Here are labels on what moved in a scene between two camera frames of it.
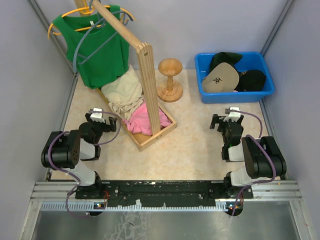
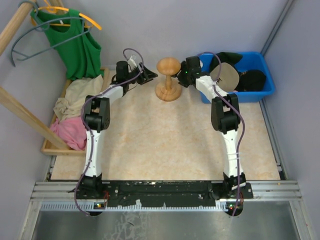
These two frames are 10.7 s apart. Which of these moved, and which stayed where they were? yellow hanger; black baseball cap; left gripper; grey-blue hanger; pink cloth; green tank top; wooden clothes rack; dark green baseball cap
Moved: left gripper; grey-blue hanger; wooden clothes rack; pink cloth; yellow hanger; green tank top
Stayed: dark green baseball cap; black baseball cap
